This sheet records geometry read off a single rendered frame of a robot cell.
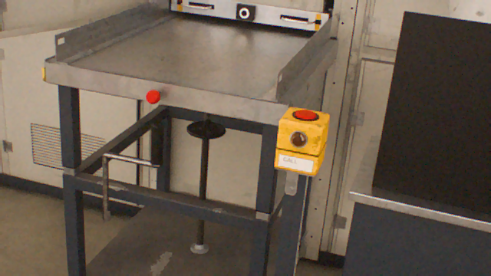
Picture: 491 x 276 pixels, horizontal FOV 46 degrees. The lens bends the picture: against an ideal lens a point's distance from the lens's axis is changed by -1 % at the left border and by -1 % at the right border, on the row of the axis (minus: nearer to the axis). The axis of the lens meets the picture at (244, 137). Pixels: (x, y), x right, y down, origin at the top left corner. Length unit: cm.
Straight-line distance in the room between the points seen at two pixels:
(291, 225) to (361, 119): 87
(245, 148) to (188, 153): 23
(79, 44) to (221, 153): 80
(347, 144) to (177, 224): 65
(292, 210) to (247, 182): 104
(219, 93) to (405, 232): 50
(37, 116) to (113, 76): 108
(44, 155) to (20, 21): 86
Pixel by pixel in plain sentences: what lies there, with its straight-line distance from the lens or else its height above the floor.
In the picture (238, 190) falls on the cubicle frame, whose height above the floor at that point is 23.
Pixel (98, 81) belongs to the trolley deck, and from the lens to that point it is 145.
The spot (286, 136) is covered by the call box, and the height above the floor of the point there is 87.
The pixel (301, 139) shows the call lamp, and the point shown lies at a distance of 104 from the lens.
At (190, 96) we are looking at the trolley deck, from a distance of 135.
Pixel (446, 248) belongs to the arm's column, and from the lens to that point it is 120.
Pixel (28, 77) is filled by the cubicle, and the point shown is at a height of 53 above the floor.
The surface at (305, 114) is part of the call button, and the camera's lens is 107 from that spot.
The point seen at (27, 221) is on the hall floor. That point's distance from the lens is 247.
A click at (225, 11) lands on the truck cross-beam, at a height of 89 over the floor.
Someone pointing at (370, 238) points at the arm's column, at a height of 65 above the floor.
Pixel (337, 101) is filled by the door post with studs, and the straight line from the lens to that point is 198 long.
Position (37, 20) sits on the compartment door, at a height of 87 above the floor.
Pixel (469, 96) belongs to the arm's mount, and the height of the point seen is 97.
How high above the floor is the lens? 128
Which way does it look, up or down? 23 degrees down
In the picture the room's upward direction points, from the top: 5 degrees clockwise
